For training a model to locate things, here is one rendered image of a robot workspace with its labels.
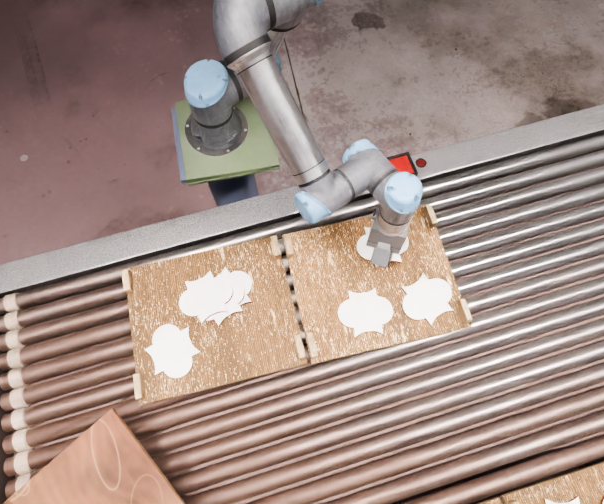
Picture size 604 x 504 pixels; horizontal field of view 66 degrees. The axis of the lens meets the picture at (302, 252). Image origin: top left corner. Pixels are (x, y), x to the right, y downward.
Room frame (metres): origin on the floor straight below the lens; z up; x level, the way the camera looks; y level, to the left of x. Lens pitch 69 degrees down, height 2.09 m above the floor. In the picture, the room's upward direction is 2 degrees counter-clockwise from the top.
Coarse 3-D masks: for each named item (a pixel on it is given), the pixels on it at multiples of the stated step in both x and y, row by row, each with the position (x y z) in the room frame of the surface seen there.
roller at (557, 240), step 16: (592, 224) 0.51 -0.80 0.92; (544, 240) 0.47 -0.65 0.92; (560, 240) 0.47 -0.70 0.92; (576, 240) 0.47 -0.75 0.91; (480, 256) 0.43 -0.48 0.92; (496, 256) 0.43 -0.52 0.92; (512, 256) 0.43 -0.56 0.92; (528, 256) 0.43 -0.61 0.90; (464, 272) 0.39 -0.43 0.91; (96, 368) 0.16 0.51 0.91; (112, 368) 0.16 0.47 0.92; (128, 368) 0.16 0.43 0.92; (48, 384) 0.13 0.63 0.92; (64, 384) 0.13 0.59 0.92; (80, 384) 0.13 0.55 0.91; (96, 384) 0.13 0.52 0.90; (0, 400) 0.09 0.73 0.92; (16, 400) 0.09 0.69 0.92; (32, 400) 0.09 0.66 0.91
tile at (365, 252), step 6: (366, 228) 0.50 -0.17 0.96; (366, 234) 0.48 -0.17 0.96; (360, 240) 0.47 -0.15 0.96; (366, 240) 0.47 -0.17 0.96; (408, 240) 0.46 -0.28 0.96; (360, 246) 0.45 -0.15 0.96; (366, 246) 0.45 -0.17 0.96; (402, 246) 0.45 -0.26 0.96; (360, 252) 0.43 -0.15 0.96; (366, 252) 0.43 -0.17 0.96; (372, 252) 0.43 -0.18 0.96; (402, 252) 0.43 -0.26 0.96; (366, 258) 0.42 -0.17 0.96; (390, 258) 0.41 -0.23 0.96; (396, 258) 0.41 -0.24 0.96
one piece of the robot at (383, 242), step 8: (376, 216) 0.46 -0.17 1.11; (376, 224) 0.45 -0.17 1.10; (376, 232) 0.43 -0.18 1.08; (384, 232) 0.42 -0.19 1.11; (400, 232) 0.42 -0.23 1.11; (368, 240) 0.44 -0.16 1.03; (376, 240) 0.43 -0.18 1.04; (384, 240) 0.43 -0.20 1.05; (392, 240) 0.42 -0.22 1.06; (400, 240) 0.42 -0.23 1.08; (376, 248) 0.41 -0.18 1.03; (384, 248) 0.41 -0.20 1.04; (392, 248) 0.42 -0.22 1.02; (400, 248) 0.41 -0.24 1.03; (376, 256) 0.40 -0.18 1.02; (384, 256) 0.39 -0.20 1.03; (376, 264) 0.38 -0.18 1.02; (384, 264) 0.38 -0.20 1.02
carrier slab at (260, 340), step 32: (192, 256) 0.44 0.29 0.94; (224, 256) 0.44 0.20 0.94; (256, 256) 0.44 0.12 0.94; (160, 288) 0.36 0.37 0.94; (256, 288) 0.35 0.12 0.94; (288, 288) 0.35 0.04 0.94; (160, 320) 0.27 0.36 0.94; (192, 320) 0.27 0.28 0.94; (224, 320) 0.27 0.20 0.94; (256, 320) 0.27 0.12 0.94; (288, 320) 0.26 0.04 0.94; (224, 352) 0.19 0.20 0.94; (256, 352) 0.19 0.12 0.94; (288, 352) 0.19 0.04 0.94; (160, 384) 0.12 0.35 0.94; (192, 384) 0.12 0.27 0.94; (224, 384) 0.11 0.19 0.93
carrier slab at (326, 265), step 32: (352, 224) 0.52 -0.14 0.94; (416, 224) 0.52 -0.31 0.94; (320, 256) 0.43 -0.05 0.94; (352, 256) 0.43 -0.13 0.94; (416, 256) 0.43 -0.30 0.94; (320, 288) 0.35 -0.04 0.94; (352, 288) 0.34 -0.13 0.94; (384, 288) 0.34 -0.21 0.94; (320, 320) 0.26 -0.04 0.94; (448, 320) 0.25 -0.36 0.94; (320, 352) 0.18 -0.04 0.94; (352, 352) 0.18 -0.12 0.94
